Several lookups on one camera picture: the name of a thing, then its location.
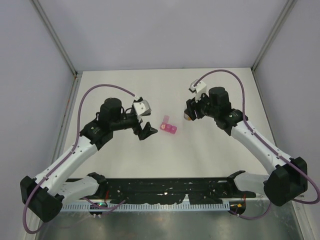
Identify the aluminium frame rail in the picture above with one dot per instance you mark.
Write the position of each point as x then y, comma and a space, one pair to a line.
263, 196

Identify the aluminium corner post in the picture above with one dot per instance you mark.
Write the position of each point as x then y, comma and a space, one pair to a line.
272, 35
53, 34

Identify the white slotted cable duct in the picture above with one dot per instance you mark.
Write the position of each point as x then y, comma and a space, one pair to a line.
184, 206

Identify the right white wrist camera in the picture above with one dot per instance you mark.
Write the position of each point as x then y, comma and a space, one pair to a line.
198, 88

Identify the white pill bottle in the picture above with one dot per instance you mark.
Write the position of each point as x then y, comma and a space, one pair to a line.
186, 116

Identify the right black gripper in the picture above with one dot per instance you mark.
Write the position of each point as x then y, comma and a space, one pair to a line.
192, 104

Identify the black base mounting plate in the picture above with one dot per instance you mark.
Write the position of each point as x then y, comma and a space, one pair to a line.
169, 191

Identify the left side aluminium rail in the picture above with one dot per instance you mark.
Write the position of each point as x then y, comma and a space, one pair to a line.
65, 118

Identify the pink weekly pill organizer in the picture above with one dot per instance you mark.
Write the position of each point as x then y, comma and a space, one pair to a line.
167, 127

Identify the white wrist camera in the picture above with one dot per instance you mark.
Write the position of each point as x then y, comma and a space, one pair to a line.
198, 88
140, 105

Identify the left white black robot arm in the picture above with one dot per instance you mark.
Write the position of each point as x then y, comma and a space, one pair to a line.
49, 191

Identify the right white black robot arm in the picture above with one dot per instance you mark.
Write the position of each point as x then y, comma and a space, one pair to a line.
283, 181

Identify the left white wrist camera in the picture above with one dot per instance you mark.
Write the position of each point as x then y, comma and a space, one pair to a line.
140, 105

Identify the left aluminium corner post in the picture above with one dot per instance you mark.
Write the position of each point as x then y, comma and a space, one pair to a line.
53, 34

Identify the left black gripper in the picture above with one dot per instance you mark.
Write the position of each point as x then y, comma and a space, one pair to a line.
147, 130

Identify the right aluminium corner post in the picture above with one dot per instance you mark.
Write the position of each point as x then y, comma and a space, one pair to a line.
272, 35

